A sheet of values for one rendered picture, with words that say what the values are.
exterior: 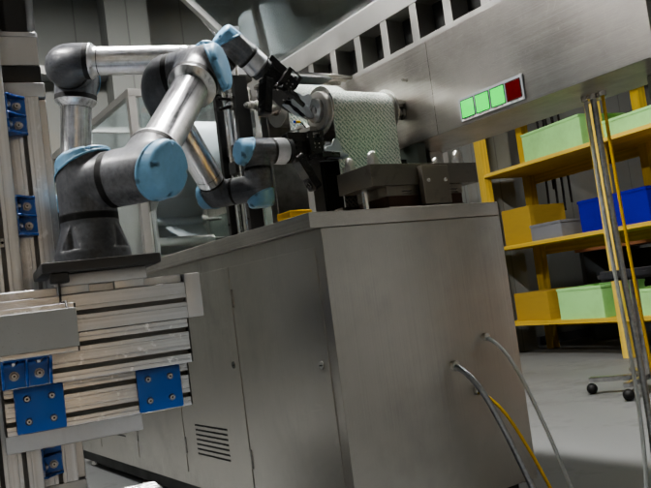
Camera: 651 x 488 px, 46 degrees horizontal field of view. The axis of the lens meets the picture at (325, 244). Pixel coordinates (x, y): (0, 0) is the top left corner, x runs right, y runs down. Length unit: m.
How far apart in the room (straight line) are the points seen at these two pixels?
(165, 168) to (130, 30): 4.41
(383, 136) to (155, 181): 1.06
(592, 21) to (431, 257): 0.72
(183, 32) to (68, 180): 4.75
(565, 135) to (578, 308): 1.29
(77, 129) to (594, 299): 4.39
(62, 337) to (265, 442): 0.99
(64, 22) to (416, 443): 4.72
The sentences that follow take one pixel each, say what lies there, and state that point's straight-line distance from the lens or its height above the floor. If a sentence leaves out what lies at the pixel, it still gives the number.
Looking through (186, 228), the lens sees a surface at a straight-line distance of 3.17.
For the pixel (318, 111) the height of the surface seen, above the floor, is 1.24.
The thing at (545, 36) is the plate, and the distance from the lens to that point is 2.18.
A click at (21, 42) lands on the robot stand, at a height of 1.35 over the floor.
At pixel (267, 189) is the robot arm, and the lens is 2.11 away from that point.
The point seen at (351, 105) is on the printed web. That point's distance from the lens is 2.38.
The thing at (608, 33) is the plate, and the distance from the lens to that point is 2.06.
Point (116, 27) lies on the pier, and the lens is 5.90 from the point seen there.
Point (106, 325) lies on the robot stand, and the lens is 1.58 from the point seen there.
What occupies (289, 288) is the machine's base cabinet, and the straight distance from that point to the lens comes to 2.06.
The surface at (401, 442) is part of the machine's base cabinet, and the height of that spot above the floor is 0.30.
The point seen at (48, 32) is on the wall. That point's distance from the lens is 6.11.
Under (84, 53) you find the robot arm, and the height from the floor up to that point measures 1.40.
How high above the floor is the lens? 0.69
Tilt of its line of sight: 4 degrees up
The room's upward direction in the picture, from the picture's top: 7 degrees counter-clockwise
